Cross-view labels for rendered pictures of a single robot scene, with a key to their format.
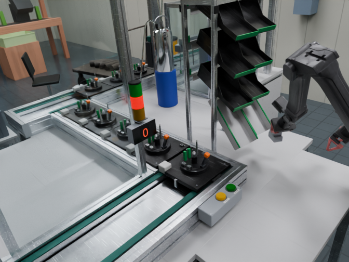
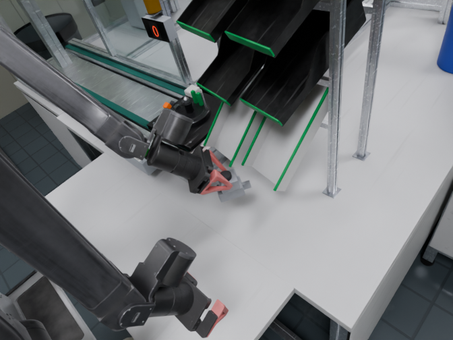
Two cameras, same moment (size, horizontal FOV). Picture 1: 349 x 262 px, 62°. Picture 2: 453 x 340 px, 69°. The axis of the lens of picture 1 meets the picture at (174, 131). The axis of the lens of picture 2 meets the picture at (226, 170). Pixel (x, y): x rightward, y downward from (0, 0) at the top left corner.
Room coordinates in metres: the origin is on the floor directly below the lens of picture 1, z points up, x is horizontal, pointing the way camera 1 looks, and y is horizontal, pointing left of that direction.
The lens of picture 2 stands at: (1.32, -1.03, 1.65)
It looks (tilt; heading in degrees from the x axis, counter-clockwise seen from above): 46 degrees down; 99
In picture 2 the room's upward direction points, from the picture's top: 17 degrees counter-clockwise
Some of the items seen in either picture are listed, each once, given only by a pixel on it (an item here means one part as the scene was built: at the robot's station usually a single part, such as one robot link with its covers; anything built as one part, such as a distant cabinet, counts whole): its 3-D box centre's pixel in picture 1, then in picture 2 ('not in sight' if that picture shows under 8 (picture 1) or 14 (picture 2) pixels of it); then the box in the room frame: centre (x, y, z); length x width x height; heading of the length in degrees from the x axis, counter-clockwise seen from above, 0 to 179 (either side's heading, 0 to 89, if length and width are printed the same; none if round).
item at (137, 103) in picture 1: (137, 101); not in sight; (1.07, 0.14, 1.34); 0.05 x 0.05 x 0.05
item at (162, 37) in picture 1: (163, 43); not in sight; (2.11, 0.03, 1.32); 0.14 x 0.14 x 0.38
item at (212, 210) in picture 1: (220, 202); (135, 152); (0.90, -0.17, 0.93); 0.21 x 0.07 x 0.06; 133
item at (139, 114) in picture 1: (138, 112); (152, 3); (1.07, 0.14, 1.29); 0.05 x 0.05 x 0.05
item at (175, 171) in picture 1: (194, 167); (192, 117); (1.11, -0.08, 0.96); 0.24 x 0.24 x 0.02; 43
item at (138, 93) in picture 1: (135, 89); not in sight; (1.07, 0.14, 1.39); 0.05 x 0.05 x 0.05
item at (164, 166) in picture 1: (164, 167); (193, 92); (1.12, 0.06, 0.97); 0.05 x 0.05 x 0.04; 43
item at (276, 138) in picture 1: (274, 131); (232, 182); (1.24, -0.49, 1.05); 0.08 x 0.04 x 0.07; 8
